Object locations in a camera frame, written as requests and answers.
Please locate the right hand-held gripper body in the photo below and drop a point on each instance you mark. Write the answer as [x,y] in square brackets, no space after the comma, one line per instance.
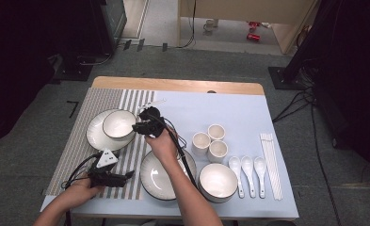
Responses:
[154,124]

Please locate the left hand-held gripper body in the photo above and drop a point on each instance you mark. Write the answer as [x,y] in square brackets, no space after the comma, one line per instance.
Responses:
[105,179]

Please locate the white bowl with dark rim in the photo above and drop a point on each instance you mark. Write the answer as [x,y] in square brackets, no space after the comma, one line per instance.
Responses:
[215,201]
[118,125]
[217,181]

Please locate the white plate with dark rim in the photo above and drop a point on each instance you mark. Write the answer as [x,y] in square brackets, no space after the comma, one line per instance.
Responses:
[94,135]
[154,179]

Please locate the white ceramic cup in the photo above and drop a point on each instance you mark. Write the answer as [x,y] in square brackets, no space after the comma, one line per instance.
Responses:
[216,132]
[201,142]
[217,149]

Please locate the row of white chopsticks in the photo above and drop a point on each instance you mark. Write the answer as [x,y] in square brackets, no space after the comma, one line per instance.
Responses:
[270,163]

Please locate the person's right hand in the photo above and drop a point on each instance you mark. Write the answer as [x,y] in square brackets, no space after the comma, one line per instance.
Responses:
[165,147]

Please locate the person's left hand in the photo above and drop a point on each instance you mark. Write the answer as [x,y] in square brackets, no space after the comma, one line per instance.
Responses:
[79,194]

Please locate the striped woven placemat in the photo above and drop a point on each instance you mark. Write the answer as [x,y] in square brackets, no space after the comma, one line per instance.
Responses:
[104,97]

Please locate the black tape corner mark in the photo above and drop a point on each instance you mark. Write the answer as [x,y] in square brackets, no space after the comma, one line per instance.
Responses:
[76,106]

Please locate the dark table grommet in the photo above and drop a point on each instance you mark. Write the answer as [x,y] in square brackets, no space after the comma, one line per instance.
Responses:
[211,92]

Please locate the black tape strip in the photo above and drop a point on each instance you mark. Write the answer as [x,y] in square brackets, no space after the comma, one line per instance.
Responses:
[127,44]
[164,47]
[141,45]

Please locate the black stand base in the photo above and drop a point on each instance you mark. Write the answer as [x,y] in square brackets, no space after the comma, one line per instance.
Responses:
[74,72]

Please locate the dark cabinet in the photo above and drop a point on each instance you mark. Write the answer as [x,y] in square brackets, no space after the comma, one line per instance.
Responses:
[113,22]

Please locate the beige mug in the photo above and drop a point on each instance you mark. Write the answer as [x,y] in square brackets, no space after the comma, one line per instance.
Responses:
[209,25]

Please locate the red can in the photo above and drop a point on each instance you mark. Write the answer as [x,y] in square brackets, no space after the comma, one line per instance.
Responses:
[253,37]
[253,24]

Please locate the dark curtain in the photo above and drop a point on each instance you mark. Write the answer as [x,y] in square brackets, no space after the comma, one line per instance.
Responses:
[361,78]
[16,62]

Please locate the black metal stand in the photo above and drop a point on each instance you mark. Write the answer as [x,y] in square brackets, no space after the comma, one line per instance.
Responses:
[286,78]

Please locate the beige wooden partition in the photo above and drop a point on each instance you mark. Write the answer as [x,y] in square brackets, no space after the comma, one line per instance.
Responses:
[236,9]

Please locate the white paper scrap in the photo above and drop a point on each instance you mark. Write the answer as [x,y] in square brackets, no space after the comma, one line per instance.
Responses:
[265,25]

